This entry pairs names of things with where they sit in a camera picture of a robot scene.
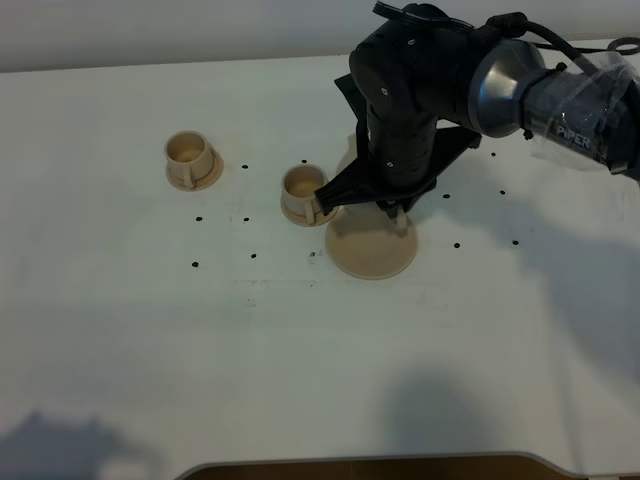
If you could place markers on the beige teacup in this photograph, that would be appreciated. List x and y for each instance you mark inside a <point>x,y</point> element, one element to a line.
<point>184,146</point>
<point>304,173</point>

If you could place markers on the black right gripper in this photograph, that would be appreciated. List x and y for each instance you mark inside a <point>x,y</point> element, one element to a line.
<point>395,164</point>

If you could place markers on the middle beige teacup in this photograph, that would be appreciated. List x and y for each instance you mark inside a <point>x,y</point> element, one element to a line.
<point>304,173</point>

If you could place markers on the left beige teacup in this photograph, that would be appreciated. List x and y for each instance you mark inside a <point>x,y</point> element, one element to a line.
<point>184,146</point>

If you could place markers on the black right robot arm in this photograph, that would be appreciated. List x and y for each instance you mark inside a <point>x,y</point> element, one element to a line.
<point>426,87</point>

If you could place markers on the beige teapot saucer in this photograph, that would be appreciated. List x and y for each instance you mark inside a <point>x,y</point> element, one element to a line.
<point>365,243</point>

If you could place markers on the middle beige cup saucer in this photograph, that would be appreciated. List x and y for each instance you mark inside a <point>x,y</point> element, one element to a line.
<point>300,205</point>

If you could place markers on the left beige cup saucer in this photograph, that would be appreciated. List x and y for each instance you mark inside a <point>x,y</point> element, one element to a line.
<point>197,174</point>

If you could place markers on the beige cup saucer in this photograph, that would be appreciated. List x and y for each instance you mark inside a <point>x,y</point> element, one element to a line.
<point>197,174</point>
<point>300,205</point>

